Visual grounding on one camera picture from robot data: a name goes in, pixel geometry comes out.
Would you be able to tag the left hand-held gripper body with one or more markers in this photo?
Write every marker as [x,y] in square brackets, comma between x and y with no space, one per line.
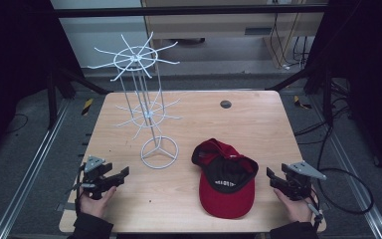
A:
[94,172]

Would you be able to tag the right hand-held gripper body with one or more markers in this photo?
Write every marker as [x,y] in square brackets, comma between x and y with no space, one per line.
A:
[299,181]

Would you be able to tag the person's right hand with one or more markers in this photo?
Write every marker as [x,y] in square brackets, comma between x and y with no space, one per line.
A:
[295,209]

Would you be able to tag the person's left hand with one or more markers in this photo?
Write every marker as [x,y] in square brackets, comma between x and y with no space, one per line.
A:
[94,205]

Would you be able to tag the red baseball cap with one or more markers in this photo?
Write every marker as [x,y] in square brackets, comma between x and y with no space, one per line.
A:
[227,186]

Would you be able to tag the yellow black striped tape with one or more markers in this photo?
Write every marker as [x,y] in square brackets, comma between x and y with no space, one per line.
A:
[87,107]
[301,103]

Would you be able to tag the black metal stand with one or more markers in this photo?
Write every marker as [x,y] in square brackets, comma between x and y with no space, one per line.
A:
[326,96]
[52,99]

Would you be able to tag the grey table grommet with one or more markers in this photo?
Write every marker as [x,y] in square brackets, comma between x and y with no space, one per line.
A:
[225,104]

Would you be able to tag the white cabinet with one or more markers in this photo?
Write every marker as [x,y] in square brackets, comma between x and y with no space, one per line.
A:
[96,36]

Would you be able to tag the black curtain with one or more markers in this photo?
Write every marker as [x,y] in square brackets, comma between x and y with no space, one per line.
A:
[368,66]
[13,66]

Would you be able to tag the light wooden desk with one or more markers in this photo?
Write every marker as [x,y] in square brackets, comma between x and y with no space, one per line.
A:
[219,26]

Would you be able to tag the aluminium floor rail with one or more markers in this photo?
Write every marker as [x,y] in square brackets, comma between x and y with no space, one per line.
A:
[26,172]
[354,176]

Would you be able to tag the black horizontal frame bar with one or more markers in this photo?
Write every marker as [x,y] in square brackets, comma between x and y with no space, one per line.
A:
[192,10]

